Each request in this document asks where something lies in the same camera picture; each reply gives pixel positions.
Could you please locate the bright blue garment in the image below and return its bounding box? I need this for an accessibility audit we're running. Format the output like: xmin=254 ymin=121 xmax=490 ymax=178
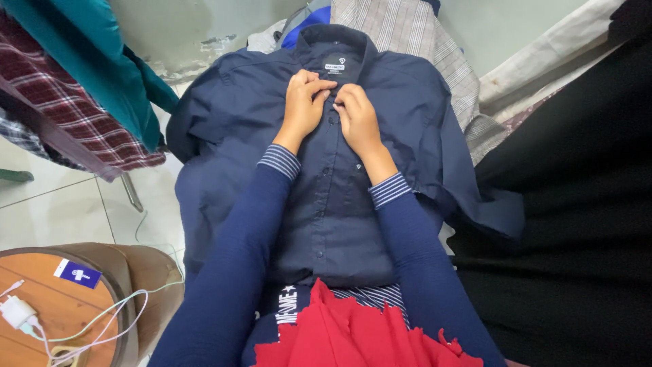
xmin=281 ymin=5 xmax=332 ymax=50

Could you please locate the grey checked shirt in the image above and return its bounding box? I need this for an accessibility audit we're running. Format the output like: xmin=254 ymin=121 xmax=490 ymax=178
xmin=330 ymin=0 xmax=508 ymax=167

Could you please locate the cream cloth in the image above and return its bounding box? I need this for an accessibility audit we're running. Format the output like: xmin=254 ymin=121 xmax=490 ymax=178
xmin=479 ymin=0 xmax=626 ymax=119

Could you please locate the pale green cable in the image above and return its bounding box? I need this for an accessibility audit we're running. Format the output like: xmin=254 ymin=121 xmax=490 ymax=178
xmin=20 ymin=210 xmax=185 ymax=343

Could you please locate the metal rack leg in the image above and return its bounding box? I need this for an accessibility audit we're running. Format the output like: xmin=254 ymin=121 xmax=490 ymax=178
xmin=120 ymin=172 xmax=145 ymax=213

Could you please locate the person's left hand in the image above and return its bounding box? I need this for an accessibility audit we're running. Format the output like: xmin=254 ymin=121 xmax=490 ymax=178
xmin=272 ymin=69 xmax=338 ymax=156

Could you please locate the navy blue button shirt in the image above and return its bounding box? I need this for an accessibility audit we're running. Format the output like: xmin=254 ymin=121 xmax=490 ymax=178
xmin=166 ymin=24 xmax=525 ymax=289

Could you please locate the round wooden stool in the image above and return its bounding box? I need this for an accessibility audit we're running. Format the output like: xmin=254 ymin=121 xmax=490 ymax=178
xmin=0 ymin=243 xmax=185 ymax=367

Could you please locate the black cloth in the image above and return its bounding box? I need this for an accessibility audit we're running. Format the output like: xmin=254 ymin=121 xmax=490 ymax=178
xmin=448 ymin=0 xmax=652 ymax=367

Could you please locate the white charger plug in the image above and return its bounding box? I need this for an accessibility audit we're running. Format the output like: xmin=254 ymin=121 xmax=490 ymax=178
xmin=0 ymin=296 xmax=38 ymax=330

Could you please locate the maroon plaid garment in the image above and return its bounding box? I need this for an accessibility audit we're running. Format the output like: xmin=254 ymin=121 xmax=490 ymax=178
xmin=0 ymin=10 xmax=168 ymax=183

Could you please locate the white charging cable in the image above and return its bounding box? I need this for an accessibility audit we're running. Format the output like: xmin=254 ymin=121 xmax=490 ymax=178
xmin=0 ymin=279 xmax=149 ymax=367

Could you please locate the person's right hand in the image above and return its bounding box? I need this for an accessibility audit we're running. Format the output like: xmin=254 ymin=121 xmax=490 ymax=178
xmin=333 ymin=84 xmax=388 ymax=160

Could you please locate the teal garment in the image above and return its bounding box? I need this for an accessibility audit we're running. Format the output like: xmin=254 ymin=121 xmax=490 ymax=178
xmin=0 ymin=0 xmax=180 ymax=153

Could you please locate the red scarf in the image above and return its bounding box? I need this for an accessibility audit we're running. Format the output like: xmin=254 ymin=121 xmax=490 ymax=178
xmin=253 ymin=278 xmax=485 ymax=367

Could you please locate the blue and white card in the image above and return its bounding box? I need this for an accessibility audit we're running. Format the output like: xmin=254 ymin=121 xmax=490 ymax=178
xmin=53 ymin=258 xmax=103 ymax=290

